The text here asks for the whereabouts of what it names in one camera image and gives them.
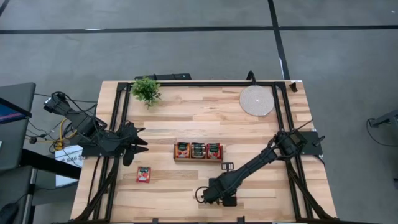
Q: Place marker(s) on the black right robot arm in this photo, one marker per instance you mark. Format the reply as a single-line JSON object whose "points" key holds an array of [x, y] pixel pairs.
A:
{"points": [[264, 157]]}

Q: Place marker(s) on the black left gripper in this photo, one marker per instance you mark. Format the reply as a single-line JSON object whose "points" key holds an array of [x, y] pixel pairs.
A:
{"points": [[128, 140]]}

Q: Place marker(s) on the small black clamp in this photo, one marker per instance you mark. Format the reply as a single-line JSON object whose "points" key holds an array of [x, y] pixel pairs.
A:
{"points": [[155, 221]]}

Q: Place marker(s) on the black computer monitor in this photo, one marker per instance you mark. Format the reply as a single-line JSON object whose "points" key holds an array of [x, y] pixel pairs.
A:
{"points": [[12, 112]]}

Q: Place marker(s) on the small black bracket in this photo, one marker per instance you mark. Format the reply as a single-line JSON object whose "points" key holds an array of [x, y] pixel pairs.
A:
{"points": [[293, 87]]}

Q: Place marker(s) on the beige tea bag packet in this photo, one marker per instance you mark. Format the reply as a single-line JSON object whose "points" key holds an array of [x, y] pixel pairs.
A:
{"points": [[198, 150]]}

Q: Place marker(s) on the dark side table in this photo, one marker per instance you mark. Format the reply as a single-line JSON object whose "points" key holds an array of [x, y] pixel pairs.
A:
{"points": [[46, 163]]}

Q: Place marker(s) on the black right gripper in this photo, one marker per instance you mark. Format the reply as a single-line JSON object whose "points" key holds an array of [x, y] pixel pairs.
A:
{"points": [[222, 185]]}

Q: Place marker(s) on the black power strip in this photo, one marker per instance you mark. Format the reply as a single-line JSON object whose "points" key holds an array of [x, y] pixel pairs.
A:
{"points": [[168, 76]]}

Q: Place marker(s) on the dark grey desk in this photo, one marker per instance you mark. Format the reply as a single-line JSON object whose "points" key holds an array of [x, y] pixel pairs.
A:
{"points": [[18, 140]]}

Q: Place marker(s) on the small black camera mount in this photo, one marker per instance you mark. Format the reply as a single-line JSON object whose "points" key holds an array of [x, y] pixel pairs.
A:
{"points": [[241, 220]]}

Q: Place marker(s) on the black computer mouse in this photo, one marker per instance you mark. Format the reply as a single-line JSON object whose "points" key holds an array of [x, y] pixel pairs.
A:
{"points": [[7, 213]]}

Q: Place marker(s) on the wooden three-compartment tea box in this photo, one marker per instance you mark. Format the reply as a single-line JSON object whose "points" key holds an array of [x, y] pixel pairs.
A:
{"points": [[199, 160]]}

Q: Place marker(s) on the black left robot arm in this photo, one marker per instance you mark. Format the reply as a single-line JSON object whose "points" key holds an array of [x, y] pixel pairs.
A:
{"points": [[77, 119]]}

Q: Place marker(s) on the orange tea bag packet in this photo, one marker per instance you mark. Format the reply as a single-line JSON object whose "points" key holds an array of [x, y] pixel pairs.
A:
{"points": [[182, 150]]}

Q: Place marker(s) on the grey metal stand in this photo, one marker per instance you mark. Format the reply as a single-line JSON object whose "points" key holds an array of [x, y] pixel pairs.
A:
{"points": [[387, 119]]}

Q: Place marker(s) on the green potted artificial plant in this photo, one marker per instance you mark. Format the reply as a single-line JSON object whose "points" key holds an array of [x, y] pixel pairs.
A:
{"points": [[145, 90]]}

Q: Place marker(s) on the white paper sheet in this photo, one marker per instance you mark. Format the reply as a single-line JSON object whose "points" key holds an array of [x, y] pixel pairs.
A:
{"points": [[70, 155]]}

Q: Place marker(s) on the round woven beige trivet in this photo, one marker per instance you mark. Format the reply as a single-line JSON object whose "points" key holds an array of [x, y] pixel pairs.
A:
{"points": [[257, 100]]}

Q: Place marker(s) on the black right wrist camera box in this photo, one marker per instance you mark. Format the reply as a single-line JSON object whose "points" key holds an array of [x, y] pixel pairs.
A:
{"points": [[229, 200]]}

